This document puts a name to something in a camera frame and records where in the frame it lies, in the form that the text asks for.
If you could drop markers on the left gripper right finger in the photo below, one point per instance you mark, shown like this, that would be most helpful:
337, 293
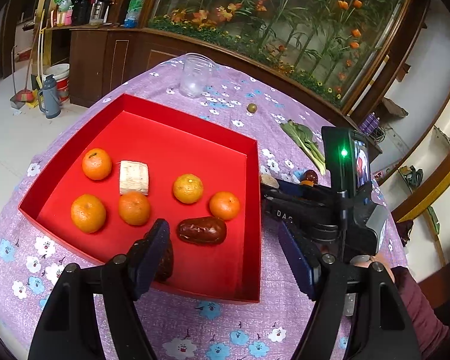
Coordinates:
303, 257

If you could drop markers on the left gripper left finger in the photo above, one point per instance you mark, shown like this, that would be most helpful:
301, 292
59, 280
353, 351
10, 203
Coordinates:
146, 255

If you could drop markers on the glossy red date front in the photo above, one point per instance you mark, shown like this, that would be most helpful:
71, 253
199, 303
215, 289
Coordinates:
205, 230

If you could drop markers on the orange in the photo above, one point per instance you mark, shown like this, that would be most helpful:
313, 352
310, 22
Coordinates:
224, 205
88, 213
188, 188
307, 182
134, 208
96, 164

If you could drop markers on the white cylinder front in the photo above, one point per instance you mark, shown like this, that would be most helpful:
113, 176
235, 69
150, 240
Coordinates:
133, 177

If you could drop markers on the right hand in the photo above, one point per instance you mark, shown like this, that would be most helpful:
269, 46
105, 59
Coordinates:
377, 261

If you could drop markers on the wrinkled date in box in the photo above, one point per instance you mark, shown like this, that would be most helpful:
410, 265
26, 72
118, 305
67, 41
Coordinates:
166, 265

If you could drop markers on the dark red date far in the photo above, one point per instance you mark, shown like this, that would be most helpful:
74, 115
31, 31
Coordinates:
310, 175

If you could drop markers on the beige cylinder near box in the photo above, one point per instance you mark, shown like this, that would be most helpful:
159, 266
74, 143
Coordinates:
269, 181

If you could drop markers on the red shallow box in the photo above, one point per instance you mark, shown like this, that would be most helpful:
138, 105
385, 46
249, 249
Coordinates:
171, 143

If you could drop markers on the bok choy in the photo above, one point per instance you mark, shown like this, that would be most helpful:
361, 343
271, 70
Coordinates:
304, 139

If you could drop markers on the purple bottles on cabinet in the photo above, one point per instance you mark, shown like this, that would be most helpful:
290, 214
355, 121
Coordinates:
370, 124

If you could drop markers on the purple floral tablecloth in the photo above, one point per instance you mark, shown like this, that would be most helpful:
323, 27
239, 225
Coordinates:
66, 307

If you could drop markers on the green grape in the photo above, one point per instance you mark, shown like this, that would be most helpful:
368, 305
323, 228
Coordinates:
252, 108

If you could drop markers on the grey thermos jug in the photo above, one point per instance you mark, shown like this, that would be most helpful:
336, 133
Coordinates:
49, 101

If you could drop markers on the flower display glass cabinet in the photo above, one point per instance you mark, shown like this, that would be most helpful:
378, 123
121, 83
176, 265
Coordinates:
331, 47

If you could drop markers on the clear plastic cup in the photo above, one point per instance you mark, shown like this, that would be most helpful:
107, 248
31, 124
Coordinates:
197, 72

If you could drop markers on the white red bucket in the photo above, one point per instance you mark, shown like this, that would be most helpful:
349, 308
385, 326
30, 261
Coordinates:
61, 74

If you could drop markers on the green label plastic bottle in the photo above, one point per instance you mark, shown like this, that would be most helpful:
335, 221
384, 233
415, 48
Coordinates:
133, 14

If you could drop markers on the black steel thermos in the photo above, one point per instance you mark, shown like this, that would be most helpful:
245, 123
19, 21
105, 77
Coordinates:
99, 11

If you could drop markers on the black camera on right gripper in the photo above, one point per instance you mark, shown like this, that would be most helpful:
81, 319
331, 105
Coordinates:
346, 158

